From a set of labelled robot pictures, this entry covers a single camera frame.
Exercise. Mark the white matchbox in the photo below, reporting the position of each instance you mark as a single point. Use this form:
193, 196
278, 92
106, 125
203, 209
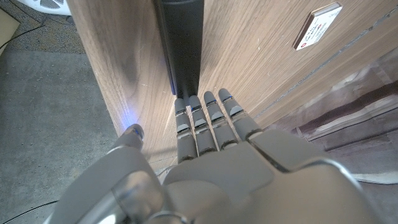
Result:
317, 26

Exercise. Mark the printed sofa room backdrop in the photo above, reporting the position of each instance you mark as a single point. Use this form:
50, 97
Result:
357, 118

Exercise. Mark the tan cardboard sheet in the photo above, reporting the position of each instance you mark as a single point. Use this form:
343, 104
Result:
7, 29

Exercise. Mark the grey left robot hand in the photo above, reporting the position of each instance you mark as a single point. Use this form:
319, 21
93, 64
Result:
233, 180

